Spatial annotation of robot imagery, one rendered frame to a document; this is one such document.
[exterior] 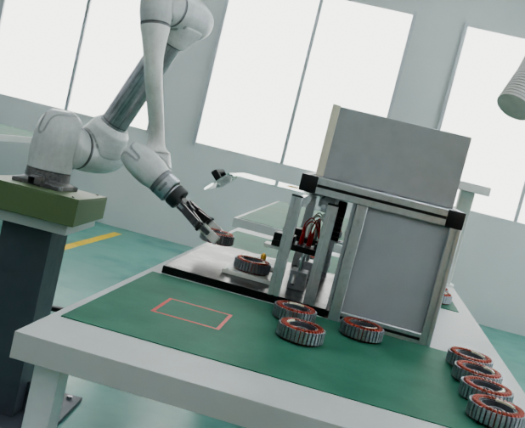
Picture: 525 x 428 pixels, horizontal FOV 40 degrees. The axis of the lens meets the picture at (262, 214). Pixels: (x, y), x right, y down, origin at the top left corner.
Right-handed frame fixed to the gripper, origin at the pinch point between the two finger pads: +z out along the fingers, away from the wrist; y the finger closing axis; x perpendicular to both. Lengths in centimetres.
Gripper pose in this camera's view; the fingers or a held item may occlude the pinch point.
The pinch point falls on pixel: (217, 235)
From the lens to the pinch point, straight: 238.2
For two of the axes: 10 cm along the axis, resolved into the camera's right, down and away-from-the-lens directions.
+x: 6.8, -7.2, -1.5
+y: -1.5, 0.7, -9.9
